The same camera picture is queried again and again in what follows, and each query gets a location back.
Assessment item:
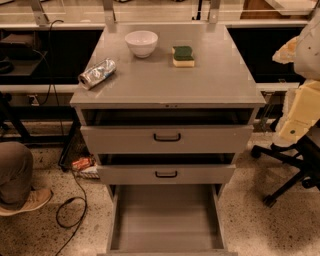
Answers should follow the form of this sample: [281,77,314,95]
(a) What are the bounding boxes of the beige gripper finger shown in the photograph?
[272,37,298,64]
[275,80,320,144]

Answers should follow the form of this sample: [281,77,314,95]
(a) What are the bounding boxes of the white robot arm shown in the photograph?
[272,12,320,147]

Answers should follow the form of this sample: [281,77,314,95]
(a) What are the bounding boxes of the grey metal drawer cabinet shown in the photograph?
[69,22,267,256]

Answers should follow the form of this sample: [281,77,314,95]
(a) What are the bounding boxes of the open grey bottom drawer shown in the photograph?
[97,184,238,256]

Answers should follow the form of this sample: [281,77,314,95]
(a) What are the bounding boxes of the black office chair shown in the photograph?
[251,135,320,207]

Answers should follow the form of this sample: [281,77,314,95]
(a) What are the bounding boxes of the green yellow sponge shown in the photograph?
[172,46,195,67]

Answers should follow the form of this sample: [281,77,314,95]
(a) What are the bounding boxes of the white ceramic bowl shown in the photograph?
[125,30,158,58]

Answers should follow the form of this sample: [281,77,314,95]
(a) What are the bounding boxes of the orange snack packet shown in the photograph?
[72,157,94,171]

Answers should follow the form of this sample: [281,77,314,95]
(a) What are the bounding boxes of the tan shoe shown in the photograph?
[0,188,52,217]

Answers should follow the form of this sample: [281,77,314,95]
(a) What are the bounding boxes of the person leg khaki trousers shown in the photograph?
[0,142,33,210]

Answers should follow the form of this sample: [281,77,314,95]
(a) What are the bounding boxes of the top drawer with black handle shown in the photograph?
[81,125,253,154]

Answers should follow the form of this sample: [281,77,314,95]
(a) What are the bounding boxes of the drawer with black handle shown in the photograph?
[97,164,235,185]
[81,125,253,154]

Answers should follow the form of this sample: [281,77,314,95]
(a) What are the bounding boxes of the middle drawer with black handle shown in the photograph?
[97,164,235,185]

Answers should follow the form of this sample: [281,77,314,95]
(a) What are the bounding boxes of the black cable on floor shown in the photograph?
[32,18,89,256]

